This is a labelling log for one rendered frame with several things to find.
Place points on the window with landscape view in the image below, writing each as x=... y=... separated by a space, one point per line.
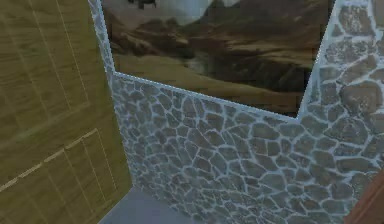
x=213 y=43

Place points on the olive wooden panelled door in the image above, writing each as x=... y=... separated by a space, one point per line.
x=50 y=100

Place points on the brown wooden furniture edge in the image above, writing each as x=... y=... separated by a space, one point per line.
x=370 y=206

